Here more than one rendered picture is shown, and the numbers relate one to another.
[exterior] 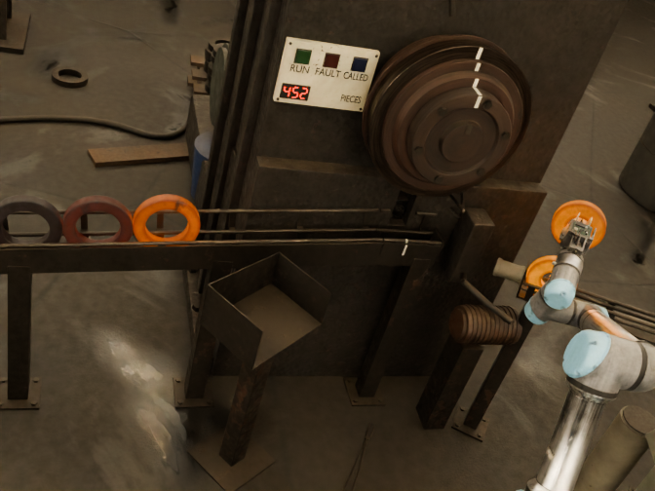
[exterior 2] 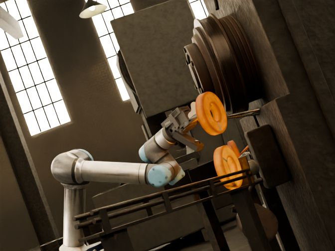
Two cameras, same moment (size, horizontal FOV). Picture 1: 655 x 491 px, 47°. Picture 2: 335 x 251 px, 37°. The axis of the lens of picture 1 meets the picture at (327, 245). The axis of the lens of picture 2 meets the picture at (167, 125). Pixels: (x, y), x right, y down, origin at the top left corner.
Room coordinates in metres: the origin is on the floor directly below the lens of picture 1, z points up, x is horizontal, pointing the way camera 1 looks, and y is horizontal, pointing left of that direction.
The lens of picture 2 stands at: (2.54, -2.38, 0.80)
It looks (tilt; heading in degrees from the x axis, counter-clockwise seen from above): 4 degrees up; 112
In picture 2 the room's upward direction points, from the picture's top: 21 degrees counter-clockwise
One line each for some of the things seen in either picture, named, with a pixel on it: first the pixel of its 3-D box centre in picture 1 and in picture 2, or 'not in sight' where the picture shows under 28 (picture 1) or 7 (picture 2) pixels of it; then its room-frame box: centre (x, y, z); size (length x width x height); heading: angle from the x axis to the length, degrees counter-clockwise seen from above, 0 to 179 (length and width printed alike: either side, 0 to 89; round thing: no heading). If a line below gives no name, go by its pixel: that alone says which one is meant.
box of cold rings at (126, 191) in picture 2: not in sight; (156, 209); (0.28, 2.05, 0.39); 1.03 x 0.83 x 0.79; 27
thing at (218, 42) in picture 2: (446, 121); (219, 66); (1.98, -0.22, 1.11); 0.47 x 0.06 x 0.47; 113
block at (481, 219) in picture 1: (466, 245); (267, 156); (2.09, -0.43, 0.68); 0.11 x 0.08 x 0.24; 23
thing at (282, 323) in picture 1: (246, 383); (212, 232); (1.53, 0.11, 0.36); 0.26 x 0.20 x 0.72; 148
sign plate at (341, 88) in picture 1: (326, 76); not in sight; (1.95, 0.14, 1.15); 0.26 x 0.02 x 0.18; 113
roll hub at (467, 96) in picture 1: (459, 138); (199, 74); (1.89, -0.25, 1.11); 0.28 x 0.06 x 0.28; 113
